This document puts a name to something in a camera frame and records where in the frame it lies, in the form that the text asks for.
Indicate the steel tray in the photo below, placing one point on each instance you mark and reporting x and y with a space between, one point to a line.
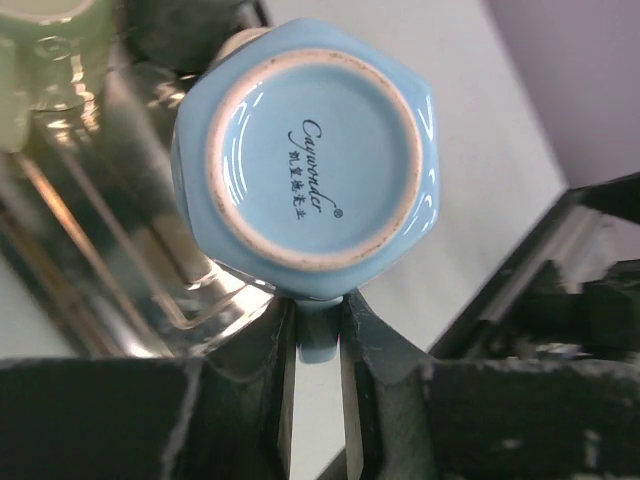
95 259

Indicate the light blue mug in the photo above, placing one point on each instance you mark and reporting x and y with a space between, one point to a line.
307 159

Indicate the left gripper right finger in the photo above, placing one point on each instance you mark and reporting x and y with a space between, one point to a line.
408 415

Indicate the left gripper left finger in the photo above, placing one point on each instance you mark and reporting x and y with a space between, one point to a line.
225 415

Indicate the green mug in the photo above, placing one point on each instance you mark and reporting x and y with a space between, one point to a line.
54 57

